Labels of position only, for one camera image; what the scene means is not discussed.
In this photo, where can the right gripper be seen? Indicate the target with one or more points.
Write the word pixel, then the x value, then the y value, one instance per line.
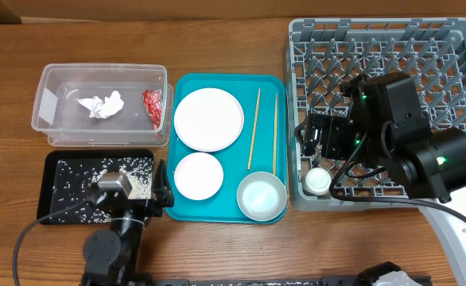
pixel 332 125

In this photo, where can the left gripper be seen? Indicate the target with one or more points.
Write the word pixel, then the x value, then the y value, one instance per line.
pixel 162 191

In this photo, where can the white cup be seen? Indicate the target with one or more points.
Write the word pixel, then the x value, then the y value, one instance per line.
pixel 317 181

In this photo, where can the wooden chopstick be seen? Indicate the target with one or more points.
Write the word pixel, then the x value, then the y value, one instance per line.
pixel 254 130
pixel 275 140

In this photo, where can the grey bowl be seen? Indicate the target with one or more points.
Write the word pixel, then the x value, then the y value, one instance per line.
pixel 261 196

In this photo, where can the large white plate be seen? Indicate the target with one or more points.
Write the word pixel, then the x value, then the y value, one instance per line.
pixel 208 119

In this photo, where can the red snack wrapper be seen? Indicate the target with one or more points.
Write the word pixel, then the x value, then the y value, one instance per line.
pixel 153 106

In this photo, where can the clear plastic wrap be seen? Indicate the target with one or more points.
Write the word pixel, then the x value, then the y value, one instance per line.
pixel 103 108

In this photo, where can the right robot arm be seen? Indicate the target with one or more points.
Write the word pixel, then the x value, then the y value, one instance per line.
pixel 387 131

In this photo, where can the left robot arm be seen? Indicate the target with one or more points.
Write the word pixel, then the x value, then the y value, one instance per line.
pixel 111 254

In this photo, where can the grey dishwasher rack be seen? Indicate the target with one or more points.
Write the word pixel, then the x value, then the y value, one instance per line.
pixel 322 53

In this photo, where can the teal plastic tray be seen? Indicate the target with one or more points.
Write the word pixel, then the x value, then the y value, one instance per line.
pixel 223 207

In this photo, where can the spilled rice pile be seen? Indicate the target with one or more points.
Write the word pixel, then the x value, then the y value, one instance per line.
pixel 75 176

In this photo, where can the black tray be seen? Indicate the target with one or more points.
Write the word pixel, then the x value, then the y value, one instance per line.
pixel 45 198

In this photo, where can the clear plastic bin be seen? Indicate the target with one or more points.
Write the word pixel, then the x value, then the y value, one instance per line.
pixel 57 113

